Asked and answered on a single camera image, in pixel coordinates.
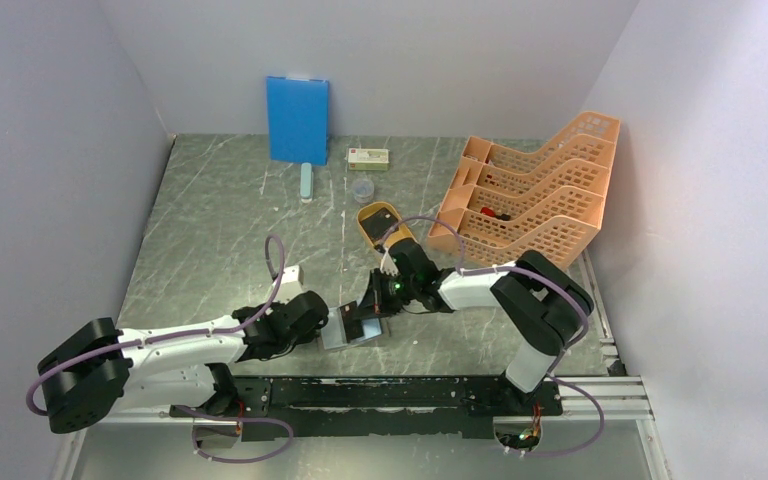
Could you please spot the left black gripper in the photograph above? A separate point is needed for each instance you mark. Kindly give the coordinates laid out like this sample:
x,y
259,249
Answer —
x,y
306,336

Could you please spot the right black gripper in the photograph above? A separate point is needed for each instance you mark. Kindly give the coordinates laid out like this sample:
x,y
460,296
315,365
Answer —
x,y
374,300

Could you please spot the beige card holder wallet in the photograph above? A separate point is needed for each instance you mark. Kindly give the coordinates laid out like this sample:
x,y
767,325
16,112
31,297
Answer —
x,y
331,337

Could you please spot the yellow oval tray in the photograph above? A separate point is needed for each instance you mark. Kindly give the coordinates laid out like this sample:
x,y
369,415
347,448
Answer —
x,y
399,232

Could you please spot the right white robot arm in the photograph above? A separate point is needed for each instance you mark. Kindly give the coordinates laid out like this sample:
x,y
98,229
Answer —
x,y
549,310

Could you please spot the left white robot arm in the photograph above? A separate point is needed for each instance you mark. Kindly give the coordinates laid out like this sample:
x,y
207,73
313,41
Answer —
x,y
102,369

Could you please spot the small clear round container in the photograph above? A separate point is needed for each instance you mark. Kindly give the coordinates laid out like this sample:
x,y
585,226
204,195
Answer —
x,y
362,190

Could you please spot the small white red box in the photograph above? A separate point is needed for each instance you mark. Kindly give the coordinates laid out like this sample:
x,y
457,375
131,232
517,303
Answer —
x,y
368,159

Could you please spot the red black item in organizer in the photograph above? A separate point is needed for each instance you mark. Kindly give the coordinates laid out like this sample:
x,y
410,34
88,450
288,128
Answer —
x,y
486,211

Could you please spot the light blue eraser bar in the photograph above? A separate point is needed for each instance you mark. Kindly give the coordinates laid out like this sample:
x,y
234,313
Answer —
x,y
306,183

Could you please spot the orange plastic file organizer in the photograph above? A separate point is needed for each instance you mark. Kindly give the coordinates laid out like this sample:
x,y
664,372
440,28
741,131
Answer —
x,y
556,195

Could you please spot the blue board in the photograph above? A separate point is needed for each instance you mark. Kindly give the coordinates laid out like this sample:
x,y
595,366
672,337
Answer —
x,y
298,118

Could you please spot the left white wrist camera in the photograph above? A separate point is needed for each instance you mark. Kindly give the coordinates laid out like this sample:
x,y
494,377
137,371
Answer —
x,y
291,284

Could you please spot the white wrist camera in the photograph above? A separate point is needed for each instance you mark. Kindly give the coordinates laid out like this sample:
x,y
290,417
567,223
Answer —
x,y
387,265
291,284

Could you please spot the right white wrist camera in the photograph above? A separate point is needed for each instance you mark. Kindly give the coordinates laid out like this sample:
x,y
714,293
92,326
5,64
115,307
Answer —
x,y
387,265

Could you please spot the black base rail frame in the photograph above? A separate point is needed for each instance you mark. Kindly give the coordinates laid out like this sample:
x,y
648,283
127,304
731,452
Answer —
x,y
360,406

